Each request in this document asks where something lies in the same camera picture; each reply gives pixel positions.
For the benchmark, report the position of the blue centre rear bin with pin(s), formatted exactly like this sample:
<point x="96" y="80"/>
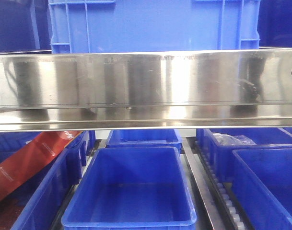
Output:
<point x="144" y="138"/>

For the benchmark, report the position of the blue bin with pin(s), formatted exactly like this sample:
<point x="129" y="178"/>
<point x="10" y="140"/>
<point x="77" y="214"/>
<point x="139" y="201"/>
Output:
<point x="144" y="138"/>
<point x="34" y="204"/>
<point x="132" y="189"/>
<point x="263" y="186"/>
<point x="220" y="156"/>

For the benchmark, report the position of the blue centre front bin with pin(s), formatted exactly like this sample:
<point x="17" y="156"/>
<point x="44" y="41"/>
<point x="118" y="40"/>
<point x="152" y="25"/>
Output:
<point x="132" y="189"/>

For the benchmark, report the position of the clear plastic bag in bin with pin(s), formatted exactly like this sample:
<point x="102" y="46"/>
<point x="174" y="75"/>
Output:
<point x="228" y="140"/>

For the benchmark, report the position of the blue right rear bin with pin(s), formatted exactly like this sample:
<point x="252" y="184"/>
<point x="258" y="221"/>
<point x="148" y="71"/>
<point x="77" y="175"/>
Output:
<point x="220" y="156"/>

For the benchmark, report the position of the blue right front bin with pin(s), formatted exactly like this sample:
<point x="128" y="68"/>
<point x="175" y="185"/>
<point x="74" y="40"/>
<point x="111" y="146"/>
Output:
<point x="263" y="186"/>

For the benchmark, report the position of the blue left bin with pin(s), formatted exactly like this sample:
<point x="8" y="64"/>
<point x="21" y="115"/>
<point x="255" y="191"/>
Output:
<point x="34" y="204"/>

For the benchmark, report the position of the large blue upper crate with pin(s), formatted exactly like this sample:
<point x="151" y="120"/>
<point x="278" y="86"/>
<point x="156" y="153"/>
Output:
<point x="116" y="26"/>

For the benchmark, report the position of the red packaging bag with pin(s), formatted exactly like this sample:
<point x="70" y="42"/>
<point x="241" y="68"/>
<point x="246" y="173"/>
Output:
<point x="32" y="158"/>

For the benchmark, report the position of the dark blue upper left crate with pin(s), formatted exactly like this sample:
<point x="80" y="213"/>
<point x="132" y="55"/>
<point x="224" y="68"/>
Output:
<point x="24" y="25"/>

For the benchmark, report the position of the dark blue crate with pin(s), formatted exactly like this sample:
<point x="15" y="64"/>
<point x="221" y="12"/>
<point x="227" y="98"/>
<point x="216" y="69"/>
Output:
<point x="275" y="23"/>
<point x="24" y="25"/>

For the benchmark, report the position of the dark blue upper right crate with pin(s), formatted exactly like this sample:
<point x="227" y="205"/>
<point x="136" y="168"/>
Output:
<point x="275" y="23"/>

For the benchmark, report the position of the stainless steel shelf rail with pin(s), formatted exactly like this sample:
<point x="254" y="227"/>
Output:
<point x="186" y="89"/>

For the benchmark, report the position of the roller track rail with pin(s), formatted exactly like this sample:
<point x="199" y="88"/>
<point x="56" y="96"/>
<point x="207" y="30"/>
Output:
<point x="215" y="204"/>

